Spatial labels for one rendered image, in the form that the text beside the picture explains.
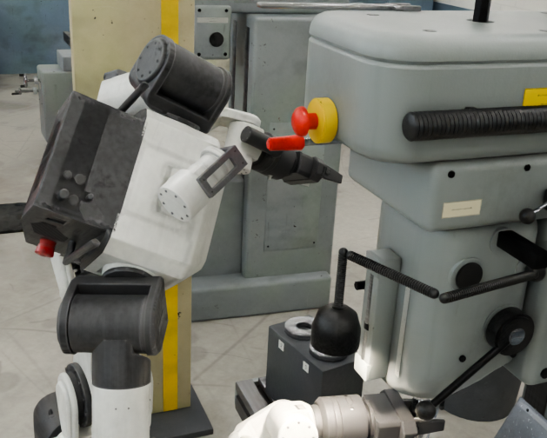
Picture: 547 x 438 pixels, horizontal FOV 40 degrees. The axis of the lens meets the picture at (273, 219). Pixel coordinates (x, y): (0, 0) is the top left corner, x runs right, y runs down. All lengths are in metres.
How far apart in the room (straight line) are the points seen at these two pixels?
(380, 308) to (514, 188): 0.27
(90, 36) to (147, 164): 1.47
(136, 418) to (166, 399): 2.10
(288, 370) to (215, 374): 1.86
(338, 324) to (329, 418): 0.23
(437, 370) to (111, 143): 0.61
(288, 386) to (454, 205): 0.88
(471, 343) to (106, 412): 0.56
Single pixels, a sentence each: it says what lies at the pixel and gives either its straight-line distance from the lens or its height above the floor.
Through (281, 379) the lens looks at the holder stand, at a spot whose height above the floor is 1.00.
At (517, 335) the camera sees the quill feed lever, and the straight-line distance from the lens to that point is 1.17.
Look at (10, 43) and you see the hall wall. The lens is 10.02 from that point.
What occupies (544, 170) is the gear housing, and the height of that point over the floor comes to 1.71.
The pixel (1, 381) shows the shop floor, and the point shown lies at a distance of 3.68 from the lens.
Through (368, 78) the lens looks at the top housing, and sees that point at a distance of 0.93.
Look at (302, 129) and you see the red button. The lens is 0.98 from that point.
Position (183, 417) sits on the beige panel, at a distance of 3.30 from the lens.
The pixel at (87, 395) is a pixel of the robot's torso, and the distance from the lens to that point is 1.68.
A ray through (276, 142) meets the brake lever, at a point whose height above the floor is 1.70.
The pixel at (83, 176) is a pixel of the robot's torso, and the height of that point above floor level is 1.63.
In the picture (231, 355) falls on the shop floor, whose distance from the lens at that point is 3.75.
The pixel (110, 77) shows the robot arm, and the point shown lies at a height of 1.70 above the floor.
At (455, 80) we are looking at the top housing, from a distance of 0.94.
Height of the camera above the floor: 2.01
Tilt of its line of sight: 22 degrees down
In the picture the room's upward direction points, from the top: 3 degrees clockwise
